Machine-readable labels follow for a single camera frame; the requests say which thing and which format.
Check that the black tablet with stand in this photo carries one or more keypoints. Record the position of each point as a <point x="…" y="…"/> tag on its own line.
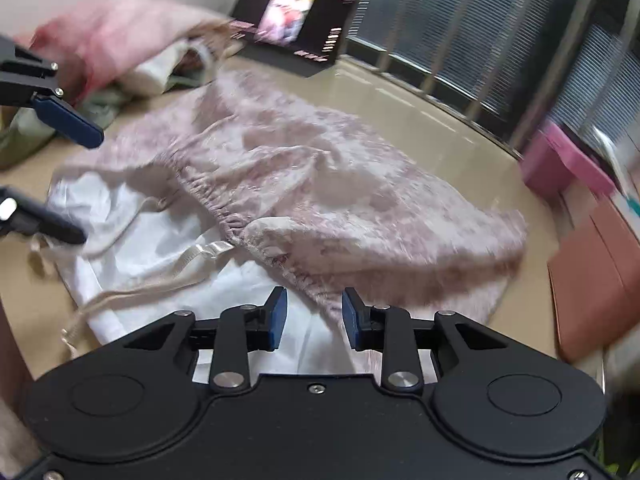
<point x="295" y="15"/>

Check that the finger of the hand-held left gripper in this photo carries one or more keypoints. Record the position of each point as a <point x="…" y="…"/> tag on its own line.
<point x="70" y="120"/>
<point x="50" y="220"/>

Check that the green garment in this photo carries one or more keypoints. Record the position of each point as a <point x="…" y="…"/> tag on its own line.
<point x="20" y="140"/>

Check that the dark window blinds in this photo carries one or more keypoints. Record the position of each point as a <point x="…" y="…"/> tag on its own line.
<point x="400" y="10"/>

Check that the brown floral garment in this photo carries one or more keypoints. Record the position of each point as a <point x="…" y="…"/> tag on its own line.
<point x="192" y="60"/>

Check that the cream garment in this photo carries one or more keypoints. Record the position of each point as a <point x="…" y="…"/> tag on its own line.
<point x="155" y="72"/>

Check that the metal window railing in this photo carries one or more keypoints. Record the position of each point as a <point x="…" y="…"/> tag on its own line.
<point x="555" y="60"/>

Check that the lilac floral skirt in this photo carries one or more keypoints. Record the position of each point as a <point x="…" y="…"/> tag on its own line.
<point x="325" y="170"/>

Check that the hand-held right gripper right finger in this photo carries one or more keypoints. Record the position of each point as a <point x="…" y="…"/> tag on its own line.
<point x="352" y="320"/>

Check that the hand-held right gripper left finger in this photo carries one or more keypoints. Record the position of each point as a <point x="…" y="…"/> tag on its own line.
<point x="277" y="317"/>

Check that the pink sheer garment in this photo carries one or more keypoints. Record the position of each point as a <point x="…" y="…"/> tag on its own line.
<point x="110" y="35"/>

